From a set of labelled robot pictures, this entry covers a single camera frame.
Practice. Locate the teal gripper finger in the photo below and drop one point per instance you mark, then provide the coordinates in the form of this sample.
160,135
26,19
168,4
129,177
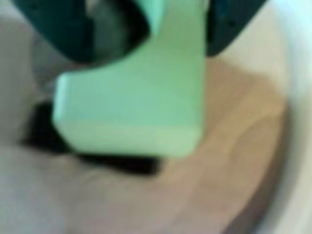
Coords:
226,22
63,29

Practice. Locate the light green L-shaped block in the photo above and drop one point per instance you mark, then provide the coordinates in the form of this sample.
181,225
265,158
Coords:
136,109

